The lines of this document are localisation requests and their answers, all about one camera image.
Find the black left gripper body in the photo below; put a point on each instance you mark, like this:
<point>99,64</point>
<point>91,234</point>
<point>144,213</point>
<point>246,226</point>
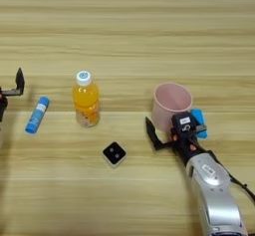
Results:
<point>2,107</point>

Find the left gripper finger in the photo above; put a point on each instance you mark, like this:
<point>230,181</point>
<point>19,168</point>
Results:
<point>20,80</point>

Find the orange juice bottle white cap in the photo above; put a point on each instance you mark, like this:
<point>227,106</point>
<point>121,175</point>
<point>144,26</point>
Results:
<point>86,100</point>

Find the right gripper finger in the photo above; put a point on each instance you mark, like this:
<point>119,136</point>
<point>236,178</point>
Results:
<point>201,128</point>
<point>152,130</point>

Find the blue bar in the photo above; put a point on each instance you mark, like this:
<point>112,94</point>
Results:
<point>200,115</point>

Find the blue glue stick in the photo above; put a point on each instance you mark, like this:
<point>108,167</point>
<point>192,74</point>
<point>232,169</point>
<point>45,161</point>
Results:
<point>37,115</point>

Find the pink plastic cup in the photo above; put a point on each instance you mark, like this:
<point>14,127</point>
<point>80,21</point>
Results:
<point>169,104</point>

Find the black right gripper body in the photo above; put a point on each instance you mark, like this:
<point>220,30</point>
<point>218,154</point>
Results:
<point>187,148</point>

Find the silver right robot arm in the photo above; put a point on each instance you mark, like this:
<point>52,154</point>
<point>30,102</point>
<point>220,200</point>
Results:
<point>215,196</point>

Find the black cube white base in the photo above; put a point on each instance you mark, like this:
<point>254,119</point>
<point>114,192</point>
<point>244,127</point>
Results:
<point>114,153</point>

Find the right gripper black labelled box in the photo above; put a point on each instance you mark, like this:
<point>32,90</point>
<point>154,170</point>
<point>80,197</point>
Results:
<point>184,123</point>

